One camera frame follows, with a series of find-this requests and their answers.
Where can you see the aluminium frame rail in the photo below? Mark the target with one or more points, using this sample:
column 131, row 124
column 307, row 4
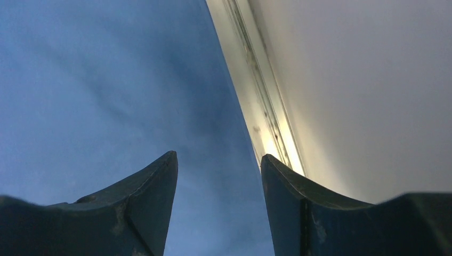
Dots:
column 254, row 82

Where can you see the blue surgical drape cloth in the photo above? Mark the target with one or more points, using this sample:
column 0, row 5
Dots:
column 93, row 91

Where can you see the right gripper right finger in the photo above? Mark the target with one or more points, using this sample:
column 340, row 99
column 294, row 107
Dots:
column 308, row 219

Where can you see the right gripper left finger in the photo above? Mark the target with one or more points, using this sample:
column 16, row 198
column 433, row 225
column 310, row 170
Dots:
column 130, row 217

